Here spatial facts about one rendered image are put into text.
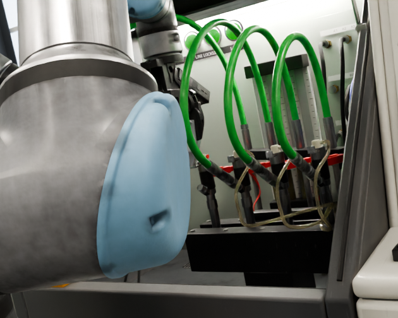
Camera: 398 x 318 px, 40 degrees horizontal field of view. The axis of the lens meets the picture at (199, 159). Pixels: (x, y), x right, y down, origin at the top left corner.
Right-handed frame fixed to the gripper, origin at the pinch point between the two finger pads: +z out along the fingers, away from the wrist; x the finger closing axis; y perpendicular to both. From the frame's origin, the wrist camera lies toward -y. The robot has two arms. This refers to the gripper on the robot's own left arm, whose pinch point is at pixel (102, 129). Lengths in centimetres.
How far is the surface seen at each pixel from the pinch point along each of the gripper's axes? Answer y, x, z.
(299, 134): -19.1, 7.5, 33.4
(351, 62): -41, 7, 37
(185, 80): -9.7, 18.7, 7.1
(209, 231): 5.9, -0.1, 28.4
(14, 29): -217, -593, -161
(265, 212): -2.2, 4.5, 35.5
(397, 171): -12, 30, 43
